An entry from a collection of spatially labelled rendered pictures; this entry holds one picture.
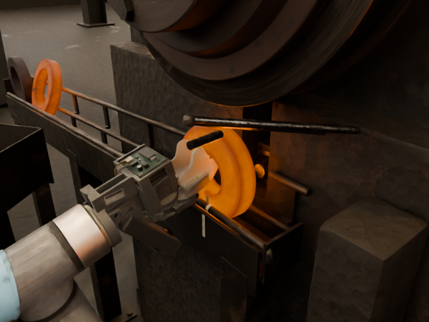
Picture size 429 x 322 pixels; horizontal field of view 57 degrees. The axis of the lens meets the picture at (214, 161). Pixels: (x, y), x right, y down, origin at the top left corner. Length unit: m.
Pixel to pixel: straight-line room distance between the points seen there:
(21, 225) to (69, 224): 1.45
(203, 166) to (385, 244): 0.28
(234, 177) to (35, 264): 0.28
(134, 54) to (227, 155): 0.38
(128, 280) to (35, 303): 1.03
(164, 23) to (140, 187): 0.21
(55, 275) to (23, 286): 0.03
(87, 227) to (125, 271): 1.08
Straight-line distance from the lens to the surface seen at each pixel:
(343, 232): 0.43
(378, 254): 0.42
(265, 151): 0.65
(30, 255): 0.51
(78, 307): 0.57
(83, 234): 0.51
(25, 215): 2.02
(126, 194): 0.53
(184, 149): 0.60
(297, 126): 0.45
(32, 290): 0.52
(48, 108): 1.32
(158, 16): 0.43
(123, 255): 1.65
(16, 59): 1.52
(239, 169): 0.56
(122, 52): 0.92
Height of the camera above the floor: 1.05
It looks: 27 degrees down
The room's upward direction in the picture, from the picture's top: straight up
